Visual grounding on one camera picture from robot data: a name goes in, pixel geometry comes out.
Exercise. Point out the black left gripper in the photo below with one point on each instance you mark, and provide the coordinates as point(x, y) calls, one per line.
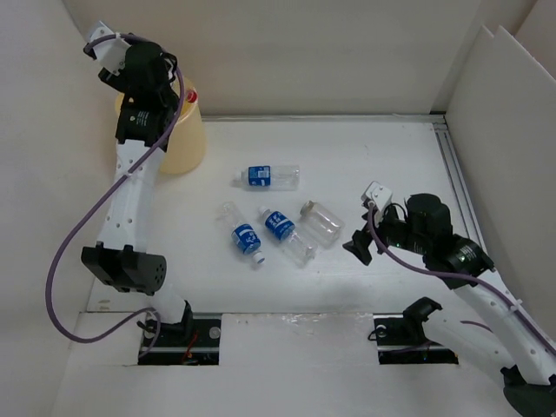
point(122, 80)

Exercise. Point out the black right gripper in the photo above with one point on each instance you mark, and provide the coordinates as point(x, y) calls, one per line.
point(359, 244)

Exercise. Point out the clear jar metal lid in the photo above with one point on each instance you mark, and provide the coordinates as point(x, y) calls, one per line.
point(321, 223)

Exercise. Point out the red label water bottle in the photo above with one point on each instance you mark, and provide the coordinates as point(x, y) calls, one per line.
point(191, 96)

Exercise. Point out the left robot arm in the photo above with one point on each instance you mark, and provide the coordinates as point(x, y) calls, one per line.
point(148, 113)

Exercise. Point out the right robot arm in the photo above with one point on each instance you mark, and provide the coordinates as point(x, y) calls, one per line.
point(514, 350)

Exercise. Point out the yellow plastic bin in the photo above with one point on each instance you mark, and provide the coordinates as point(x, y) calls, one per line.
point(187, 142)

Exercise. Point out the middle blue label bottle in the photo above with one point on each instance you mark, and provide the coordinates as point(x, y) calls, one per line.
point(294, 241)

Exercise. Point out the horizontal blue label bottle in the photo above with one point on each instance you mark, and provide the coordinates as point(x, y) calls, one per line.
point(269, 177)

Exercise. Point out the left blue label bottle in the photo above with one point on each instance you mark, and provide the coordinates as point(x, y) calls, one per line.
point(241, 232)

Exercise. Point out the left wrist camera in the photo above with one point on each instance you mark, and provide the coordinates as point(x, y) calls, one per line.
point(106, 47)

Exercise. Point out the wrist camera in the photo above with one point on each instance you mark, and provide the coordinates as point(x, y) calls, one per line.
point(375, 199)
point(106, 47)

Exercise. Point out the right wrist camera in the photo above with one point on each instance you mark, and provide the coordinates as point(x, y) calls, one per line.
point(375, 199)

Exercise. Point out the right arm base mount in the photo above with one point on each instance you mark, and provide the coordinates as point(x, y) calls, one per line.
point(400, 338)

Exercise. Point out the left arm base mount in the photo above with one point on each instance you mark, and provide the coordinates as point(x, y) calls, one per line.
point(201, 347)

